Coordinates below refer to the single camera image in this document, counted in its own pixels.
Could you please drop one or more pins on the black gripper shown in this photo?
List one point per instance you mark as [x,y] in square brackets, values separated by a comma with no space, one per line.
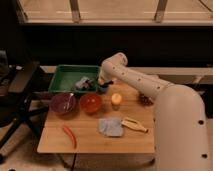
[105,85]

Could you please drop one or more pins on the grey cleaning brush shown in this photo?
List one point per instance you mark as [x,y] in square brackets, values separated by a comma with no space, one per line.
[84,83]

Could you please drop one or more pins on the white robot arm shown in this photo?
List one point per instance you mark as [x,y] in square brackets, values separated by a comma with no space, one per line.
[180,131]

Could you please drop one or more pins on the green plastic tray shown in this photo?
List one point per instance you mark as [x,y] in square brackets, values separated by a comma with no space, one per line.
[66,76]

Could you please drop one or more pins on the yellow round fruit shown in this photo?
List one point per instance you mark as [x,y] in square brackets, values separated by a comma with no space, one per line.
[116,99]

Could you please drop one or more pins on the orange bowl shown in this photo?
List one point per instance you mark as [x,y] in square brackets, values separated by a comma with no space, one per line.
[90,103]

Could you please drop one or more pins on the brown pine cone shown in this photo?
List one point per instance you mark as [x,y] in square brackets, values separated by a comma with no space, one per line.
[145,100]

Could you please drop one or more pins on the blue folded cloth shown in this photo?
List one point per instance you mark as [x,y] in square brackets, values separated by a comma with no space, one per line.
[110,127]

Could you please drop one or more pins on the purple bowl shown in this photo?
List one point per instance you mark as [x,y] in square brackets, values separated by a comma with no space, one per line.
[58,102]

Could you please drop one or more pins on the wooden spatula tool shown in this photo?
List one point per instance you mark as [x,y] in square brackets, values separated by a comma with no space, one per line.
[133,124]

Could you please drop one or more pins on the metal spoon in bowl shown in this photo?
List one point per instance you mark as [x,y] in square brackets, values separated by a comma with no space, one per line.
[66,107]

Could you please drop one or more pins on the red chili pepper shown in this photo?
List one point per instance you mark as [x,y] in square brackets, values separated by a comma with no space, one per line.
[71,135]

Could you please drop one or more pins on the black office chair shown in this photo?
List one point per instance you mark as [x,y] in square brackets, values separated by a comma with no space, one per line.
[16,94]

